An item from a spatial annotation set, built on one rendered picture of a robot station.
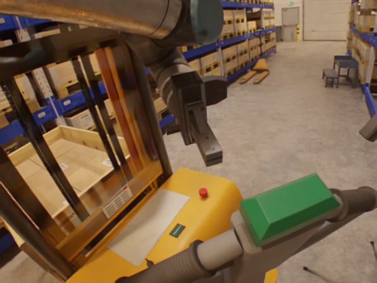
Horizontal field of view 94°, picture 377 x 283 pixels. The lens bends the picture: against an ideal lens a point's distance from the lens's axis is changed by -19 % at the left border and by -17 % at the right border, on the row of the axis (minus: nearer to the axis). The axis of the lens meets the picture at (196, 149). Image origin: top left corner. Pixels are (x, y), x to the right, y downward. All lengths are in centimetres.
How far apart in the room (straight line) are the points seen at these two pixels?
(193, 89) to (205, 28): 10
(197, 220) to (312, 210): 71
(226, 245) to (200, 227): 65
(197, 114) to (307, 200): 22
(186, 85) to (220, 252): 24
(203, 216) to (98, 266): 45
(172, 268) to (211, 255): 5
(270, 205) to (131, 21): 26
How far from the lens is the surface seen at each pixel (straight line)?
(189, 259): 22
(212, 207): 90
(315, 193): 19
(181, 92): 34
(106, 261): 88
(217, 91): 44
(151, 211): 95
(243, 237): 20
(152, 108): 93
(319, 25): 1577
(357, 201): 31
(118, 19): 29
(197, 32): 34
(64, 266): 89
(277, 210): 17
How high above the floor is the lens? 155
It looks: 31 degrees down
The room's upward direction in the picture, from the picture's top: 11 degrees counter-clockwise
